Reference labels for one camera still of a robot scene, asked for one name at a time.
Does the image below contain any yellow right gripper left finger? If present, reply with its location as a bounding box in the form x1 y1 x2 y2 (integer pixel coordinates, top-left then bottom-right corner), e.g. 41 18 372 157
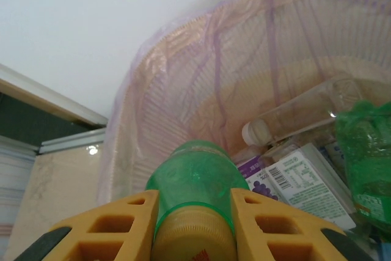
12 189 160 261

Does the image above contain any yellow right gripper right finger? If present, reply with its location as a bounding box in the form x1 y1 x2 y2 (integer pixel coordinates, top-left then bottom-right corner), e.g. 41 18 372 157
230 188 372 261

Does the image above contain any white green drink carton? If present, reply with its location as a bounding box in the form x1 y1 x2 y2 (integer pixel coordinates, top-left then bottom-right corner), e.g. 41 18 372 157
265 143 357 231

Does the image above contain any green bottle wide yellow cap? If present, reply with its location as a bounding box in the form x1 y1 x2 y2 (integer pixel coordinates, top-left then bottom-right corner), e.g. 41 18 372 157
145 140 251 261

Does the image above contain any green soda bottle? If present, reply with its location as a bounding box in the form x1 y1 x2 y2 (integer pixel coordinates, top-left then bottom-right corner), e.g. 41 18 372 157
334 100 391 236

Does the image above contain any clear bottle white cap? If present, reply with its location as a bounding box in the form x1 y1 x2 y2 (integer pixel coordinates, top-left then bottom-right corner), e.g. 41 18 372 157
242 76 366 146

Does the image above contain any beige bin with pink bag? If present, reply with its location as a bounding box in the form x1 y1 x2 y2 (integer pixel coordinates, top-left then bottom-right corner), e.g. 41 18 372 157
97 0 391 261

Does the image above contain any purple grape juice carton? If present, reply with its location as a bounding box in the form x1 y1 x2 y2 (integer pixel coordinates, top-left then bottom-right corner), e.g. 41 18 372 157
236 153 279 202

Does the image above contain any aluminium table back rail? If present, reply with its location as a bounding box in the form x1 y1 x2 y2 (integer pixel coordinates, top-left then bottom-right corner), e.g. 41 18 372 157
38 128 108 155

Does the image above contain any white door frame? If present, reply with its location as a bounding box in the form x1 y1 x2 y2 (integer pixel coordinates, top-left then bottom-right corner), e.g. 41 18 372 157
0 63 108 128

